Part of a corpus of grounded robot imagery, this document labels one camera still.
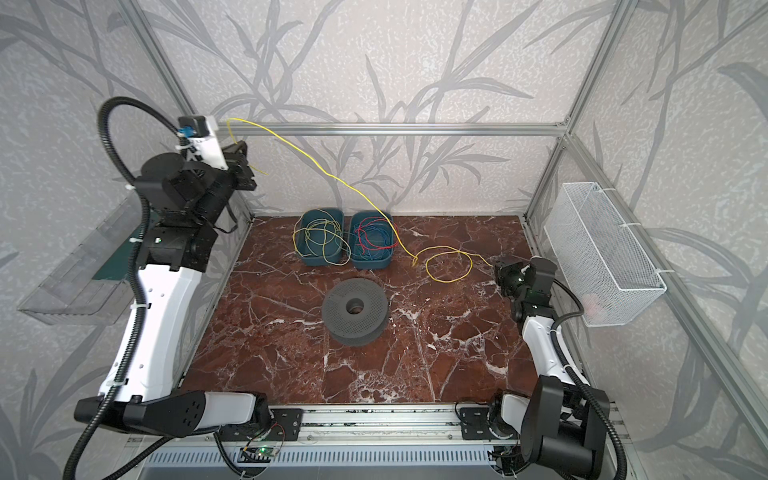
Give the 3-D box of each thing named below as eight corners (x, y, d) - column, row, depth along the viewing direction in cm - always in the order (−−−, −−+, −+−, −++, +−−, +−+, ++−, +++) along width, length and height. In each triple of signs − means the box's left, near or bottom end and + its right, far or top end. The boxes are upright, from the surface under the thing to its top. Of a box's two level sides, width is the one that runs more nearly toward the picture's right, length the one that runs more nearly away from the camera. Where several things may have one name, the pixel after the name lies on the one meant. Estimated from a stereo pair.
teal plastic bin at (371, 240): (347, 269, 106) (344, 256, 100) (354, 225, 120) (351, 211, 114) (392, 269, 106) (391, 256, 100) (393, 225, 120) (393, 211, 114)
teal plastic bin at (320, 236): (292, 278, 104) (285, 264, 98) (309, 220, 123) (303, 205, 116) (337, 278, 104) (333, 264, 98) (347, 220, 123) (344, 205, 116)
